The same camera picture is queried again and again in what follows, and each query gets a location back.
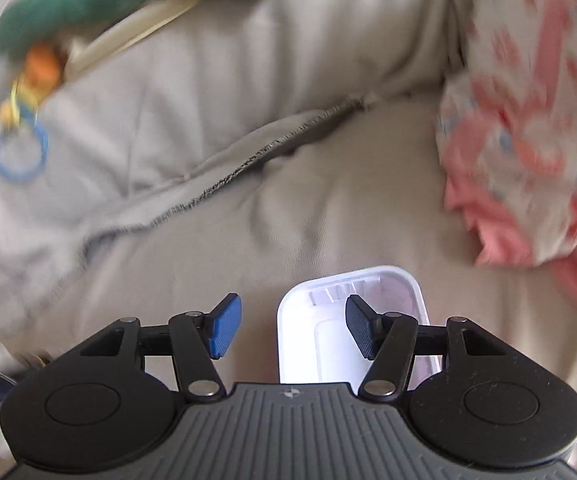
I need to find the pink floral cloth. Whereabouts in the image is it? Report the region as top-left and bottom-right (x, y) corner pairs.
(435, 0), (577, 313)

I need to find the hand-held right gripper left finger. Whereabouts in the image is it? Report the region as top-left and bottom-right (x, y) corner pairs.
(81, 293), (243, 402)

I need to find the grey blanket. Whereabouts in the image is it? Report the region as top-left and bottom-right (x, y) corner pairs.
(0, 0), (474, 321)

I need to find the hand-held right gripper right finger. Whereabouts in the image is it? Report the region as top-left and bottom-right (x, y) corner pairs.
(345, 294), (507, 404)

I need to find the yellow ring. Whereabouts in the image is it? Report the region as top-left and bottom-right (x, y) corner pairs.
(0, 80), (40, 132)

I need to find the cream strap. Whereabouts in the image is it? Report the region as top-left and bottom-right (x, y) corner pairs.
(62, 0), (219, 83)

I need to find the orange keyring charm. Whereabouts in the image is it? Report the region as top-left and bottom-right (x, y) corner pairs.
(22, 42), (65, 97)

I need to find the white rectangular tray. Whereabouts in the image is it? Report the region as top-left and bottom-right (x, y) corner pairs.
(276, 265), (442, 387)

